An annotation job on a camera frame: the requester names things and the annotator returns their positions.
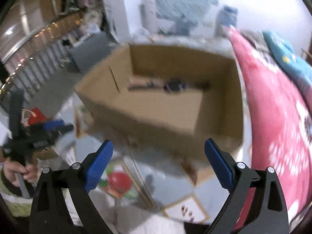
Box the black smart watch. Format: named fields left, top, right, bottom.
left=128, top=78, right=187, bottom=92

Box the grey cabinet box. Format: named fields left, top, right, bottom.
left=69, top=32, right=118, bottom=74

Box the person's left hand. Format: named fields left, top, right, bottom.
left=3, top=159, right=38, bottom=187

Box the brown cardboard box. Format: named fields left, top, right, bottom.
left=76, top=44, right=244, bottom=160

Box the red paper bag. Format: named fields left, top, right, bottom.
left=27, top=107, right=48, bottom=125

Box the blue water jug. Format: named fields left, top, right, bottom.
left=214, top=5, right=238, bottom=37

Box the pink floral blanket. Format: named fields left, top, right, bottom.
left=226, top=28, right=311, bottom=227

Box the teal blue pillow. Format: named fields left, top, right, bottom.
left=262, top=31, right=311, bottom=90

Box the wooden wardrobe shelving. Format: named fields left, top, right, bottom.
left=1, top=0, right=109, bottom=83

